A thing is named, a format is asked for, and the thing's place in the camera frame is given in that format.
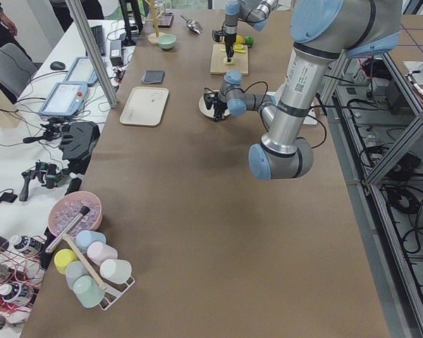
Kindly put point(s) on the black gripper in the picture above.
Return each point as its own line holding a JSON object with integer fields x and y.
{"x": 219, "y": 105}
{"x": 228, "y": 39}

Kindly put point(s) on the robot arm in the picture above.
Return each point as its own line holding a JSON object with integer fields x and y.
{"x": 236, "y": 11}
{"x": 321, "y": 31}

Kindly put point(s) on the cream serving tray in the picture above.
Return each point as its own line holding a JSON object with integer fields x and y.
{"x": 145, "y": 106}

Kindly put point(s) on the cream round plate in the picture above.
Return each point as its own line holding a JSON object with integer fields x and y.
{"x": 208, "y": 111}

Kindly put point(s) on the whole yellow lemon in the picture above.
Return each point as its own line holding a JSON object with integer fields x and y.
{"x": 239, "y": 39}

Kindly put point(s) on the steel scoop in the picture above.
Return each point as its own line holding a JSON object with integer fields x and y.
{"x": 193, "y": 25}

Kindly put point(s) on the bamboo cutting board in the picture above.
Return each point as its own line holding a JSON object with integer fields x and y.
{"x": 220, "y": 63}

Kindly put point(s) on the green lime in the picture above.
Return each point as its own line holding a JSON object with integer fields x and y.
{"x": 249, "y": 41}

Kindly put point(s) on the mint green bowl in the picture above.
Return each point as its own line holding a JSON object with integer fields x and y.
{"x": 166, "y": 41}

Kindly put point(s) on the grey folded cloth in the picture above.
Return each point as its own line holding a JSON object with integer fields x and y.
{"x": 153, "y": 77}

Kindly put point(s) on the wooden cup stand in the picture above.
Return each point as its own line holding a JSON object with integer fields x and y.
{"x": 155, "y": 12}

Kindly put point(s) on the black keyboard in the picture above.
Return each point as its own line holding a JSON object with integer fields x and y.
{"x": 98, "y": 34}

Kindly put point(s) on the teach pendant tablet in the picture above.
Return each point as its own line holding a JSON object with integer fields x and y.
{"x": 82, "y": 71}
{"x": 64, "y": 100}

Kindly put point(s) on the black computer mouse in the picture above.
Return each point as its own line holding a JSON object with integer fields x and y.
{"x": 57, "y": 65}

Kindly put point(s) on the pink bowl with ice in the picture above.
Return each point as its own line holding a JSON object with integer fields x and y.
{"x": 69, "y": 206}

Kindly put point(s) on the steel muddler in bowl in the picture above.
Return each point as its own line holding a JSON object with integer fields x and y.
{"x": 55, "y": 242}

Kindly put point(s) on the blue plastic cup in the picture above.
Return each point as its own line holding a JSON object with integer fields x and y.
{"x": 86, "y": 237}

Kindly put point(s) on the pink plastic cup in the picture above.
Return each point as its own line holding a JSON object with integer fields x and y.
{"x": 98, "y": 252}

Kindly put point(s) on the white plastic cup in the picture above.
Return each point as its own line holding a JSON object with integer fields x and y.
{"x": 116, "y": 270}

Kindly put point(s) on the grey office chair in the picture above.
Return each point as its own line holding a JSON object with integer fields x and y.
{"x": 16, "y": 69}

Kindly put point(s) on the yellow plastic cup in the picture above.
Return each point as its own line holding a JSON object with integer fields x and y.
{"x": 63, "y": 258}

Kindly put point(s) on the cup holder rack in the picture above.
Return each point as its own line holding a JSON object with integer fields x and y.
{"x": 113, "y": 292}

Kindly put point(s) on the grey plastic cup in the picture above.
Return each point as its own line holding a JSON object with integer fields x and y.
{"x": 73, "y": 272}

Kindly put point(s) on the mint plastic cup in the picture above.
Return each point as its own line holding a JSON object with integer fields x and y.
{"x": 88, "y": 291}

